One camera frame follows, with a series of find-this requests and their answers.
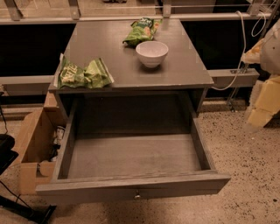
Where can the white bottle in box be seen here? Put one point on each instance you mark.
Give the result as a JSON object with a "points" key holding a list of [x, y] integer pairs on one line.
{"points": [[59, 135]]}

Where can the green jalapeno chip bag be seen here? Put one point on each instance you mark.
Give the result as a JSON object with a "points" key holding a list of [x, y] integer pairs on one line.
{"points": [[94, 75]]}

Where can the grey open top drawer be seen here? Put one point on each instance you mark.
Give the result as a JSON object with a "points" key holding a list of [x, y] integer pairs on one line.
{"points": [[116, 145]]}

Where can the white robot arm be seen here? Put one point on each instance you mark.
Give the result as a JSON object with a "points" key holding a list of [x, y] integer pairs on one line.
{"points": [[270, 51]]}

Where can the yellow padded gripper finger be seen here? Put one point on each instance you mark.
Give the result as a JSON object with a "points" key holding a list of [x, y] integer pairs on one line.
{"points": [[267, 102]]}

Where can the brown cardboard box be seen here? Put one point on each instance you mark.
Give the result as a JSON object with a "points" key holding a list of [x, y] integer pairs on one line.
{"points": [[34, 143]]}

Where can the white ceramic bowl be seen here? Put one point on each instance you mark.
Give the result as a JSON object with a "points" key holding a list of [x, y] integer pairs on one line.
{"points": [[151, 53]]}

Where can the round metal drawer knob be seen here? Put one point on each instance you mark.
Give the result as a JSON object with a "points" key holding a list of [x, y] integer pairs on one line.
{"points": [[137, 195]]}

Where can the green chip bag at back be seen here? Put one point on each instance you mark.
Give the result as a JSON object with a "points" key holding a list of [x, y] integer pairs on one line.
{"points": [[142, 30]]}

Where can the grey wooden cabinet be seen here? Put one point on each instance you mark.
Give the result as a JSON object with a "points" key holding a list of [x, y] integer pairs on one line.
{"points": [[182, 69]]}

